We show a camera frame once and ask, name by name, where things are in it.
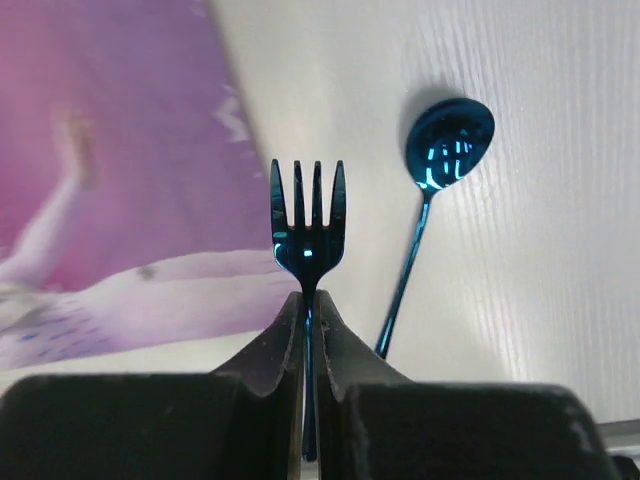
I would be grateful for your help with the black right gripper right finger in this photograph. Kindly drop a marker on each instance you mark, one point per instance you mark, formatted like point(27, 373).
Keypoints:
point(375, 423)

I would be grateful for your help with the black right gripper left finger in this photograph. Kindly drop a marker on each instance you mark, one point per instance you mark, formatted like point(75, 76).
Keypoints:
point(239, 421)

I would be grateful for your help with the blue metallic fork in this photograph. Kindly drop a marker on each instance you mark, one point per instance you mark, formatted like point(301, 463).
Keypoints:
point(308, 252)

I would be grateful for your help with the purple princess cloth placemat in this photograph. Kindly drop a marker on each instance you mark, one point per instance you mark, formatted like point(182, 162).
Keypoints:
point(134, 208)

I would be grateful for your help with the blue metallic spoon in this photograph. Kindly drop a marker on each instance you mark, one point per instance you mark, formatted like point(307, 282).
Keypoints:
point(444, 144)

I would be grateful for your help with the aluminium mounting rail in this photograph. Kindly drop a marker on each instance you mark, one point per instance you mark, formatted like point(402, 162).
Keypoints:
point(622, 437)

